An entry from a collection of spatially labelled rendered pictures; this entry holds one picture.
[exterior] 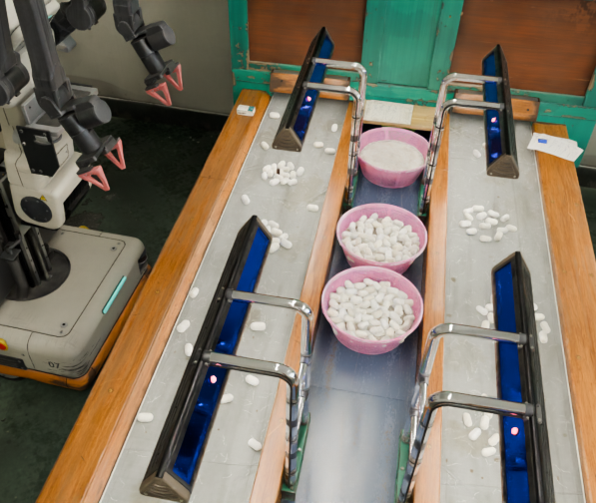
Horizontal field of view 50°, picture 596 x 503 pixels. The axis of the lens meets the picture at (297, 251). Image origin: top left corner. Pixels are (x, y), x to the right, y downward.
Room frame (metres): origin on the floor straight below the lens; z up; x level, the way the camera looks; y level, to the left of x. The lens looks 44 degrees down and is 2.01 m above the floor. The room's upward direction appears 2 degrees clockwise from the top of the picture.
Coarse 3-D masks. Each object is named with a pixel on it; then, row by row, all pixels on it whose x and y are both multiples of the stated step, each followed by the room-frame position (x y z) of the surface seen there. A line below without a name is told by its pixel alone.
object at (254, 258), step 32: (256, 224) 1.03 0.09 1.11; (256, 256) 0.96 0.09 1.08; (256, 288) 0.89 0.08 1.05; (224, 320) 0.76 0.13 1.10; (192, 352) 0.72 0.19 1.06; (224, 352) 0.71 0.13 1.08; (192, 384) 0.61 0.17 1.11; (224, 384) 0.65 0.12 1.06; (192, 416) 0.56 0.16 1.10; (160, 448) 0.51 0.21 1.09; (192, 448) 0.52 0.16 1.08; (160, 480) 0.45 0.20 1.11; (192, 480) 0.47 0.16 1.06
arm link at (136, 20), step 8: (120, 0) 1.75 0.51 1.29; (128, 0) 1.74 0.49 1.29; (136, 0) 1.78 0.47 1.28; (120, 8) 1.74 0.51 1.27; (128, 8) 1.74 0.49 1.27; (136, 8) 1.77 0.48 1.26; (120, 16) 1.75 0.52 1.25; (128, 16) 1.74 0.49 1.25; (136, 16) 1.78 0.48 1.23; (136, 24) 1.76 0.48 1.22
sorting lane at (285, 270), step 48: (336, 144) 1.89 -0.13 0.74; (240, 192) 1.61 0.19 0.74; (288, 192) 1.61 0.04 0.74; (288, 240) 1.38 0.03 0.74; (192, 288) 1.18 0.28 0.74; (288, 288) 1.19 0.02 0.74; (192, 336) 1.01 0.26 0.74; (288, 336) 1.02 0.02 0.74; (240, 384) 0.87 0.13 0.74; (144, 432) 0.74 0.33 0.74; (240, 432) 0.75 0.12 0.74; (240, 480) 0.63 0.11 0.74
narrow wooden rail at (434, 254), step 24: (432, 192) 1.60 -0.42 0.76; (432, 216) 1.48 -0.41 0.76; (432, 240) 1.37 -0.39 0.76; (432, 264) 1.27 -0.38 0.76; (432, 288) 1.18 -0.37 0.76; (432, 312) 1.09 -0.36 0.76; (432, 384) 0.87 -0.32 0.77; (432, 432) 0.74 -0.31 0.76; (432, 456) 0.69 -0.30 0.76; (432, 480) 0.63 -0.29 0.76
